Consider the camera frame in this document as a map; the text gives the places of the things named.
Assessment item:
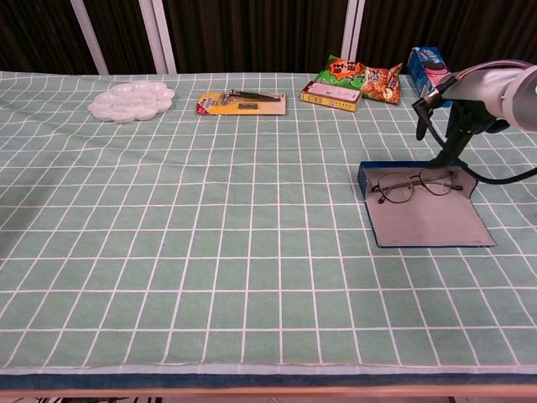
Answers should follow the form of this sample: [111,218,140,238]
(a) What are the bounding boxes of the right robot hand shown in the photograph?
[414,60,530,170]

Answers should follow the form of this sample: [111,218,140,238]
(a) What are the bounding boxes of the thin metal eyeglasses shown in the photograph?
[369,169,465,207]

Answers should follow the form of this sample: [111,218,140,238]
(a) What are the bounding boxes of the blue glasses case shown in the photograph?
[357,160,498,249]

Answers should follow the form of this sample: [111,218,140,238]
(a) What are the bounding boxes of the blue cookie box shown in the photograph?
[407,45,458,108]

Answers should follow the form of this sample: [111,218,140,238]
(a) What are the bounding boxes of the orange snack bag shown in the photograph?
[358,62,404,106]

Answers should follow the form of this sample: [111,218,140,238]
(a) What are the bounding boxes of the green snack bag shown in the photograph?
[314,54,364,92]

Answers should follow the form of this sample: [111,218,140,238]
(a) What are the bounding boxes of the red and yellow small box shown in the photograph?
[300,80,364,113]

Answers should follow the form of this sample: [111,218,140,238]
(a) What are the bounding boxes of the yellow razor blister pack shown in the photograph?
[195,88,289,118]

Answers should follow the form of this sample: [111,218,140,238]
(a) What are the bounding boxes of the dark pleated curtain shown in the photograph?
[0,0,537,76]

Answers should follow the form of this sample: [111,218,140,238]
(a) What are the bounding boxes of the white flower-shaped palette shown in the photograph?
[86,80,176,124]

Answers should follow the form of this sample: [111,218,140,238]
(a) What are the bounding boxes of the green checked tablecloth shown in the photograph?
[0,70,537,377]

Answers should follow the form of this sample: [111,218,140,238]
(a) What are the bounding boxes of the wide white frame post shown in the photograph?
[138,0,177,75]

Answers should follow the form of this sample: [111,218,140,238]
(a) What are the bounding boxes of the thin white frame post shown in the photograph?
[70,0,110,76]

